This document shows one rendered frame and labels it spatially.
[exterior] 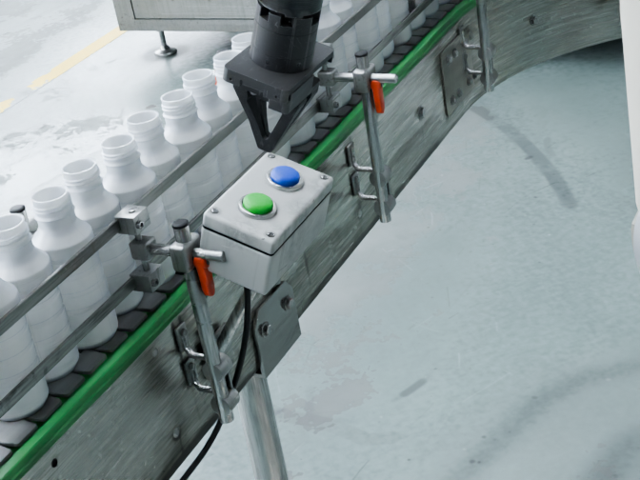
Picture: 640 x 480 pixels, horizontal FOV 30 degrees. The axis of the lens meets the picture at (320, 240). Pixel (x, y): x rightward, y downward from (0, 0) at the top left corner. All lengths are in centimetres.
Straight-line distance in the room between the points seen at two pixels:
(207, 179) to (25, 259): 30
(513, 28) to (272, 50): 114
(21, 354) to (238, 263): 22
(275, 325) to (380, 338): 150
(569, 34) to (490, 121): 181
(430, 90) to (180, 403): 78
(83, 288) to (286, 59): 31
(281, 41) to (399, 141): 76
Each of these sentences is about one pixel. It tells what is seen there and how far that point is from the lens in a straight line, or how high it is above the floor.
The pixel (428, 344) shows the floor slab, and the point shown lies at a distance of 292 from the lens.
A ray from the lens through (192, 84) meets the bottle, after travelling 139.
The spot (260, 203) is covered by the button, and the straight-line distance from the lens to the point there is 117.
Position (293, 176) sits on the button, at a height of 112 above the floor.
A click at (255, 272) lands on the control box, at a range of 117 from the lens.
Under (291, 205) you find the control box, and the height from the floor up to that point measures 110.
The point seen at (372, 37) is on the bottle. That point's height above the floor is 106.
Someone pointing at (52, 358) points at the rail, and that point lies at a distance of 116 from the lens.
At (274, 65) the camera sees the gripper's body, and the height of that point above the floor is 127.
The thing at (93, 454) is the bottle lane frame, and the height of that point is 93.
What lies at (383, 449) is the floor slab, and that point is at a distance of 262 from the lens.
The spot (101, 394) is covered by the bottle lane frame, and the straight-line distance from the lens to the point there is 119.
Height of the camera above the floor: 163
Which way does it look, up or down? 28 degrees down
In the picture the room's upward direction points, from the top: 10 degrees counter-clockwise
